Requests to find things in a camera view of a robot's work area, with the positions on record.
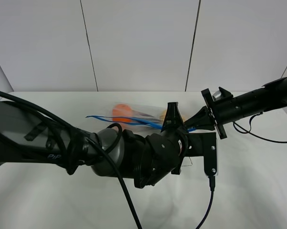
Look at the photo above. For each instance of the clear zip bag blue seal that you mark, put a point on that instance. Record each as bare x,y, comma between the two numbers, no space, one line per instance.
136,125

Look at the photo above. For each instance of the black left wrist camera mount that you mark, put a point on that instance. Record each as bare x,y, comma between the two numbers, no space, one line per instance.
205,145

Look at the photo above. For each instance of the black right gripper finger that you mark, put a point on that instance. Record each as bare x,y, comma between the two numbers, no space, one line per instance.
209,127
201,118

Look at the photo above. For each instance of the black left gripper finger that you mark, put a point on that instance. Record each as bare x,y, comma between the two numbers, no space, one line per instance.
172,119

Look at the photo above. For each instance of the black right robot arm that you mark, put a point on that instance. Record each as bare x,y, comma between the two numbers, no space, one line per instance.
270,96

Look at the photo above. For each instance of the purple eggplant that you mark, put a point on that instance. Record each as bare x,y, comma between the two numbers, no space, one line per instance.
146,117

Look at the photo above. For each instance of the orange fruit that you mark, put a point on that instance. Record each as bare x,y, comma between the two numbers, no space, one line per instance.
122,113

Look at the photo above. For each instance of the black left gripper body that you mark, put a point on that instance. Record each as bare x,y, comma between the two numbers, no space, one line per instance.
159,156

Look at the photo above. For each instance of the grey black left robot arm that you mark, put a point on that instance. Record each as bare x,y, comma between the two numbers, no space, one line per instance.
31,134

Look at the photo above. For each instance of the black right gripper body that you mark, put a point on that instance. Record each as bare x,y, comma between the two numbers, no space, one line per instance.
222,111

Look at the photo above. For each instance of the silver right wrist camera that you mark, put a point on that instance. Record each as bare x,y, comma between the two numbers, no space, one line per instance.
217,95

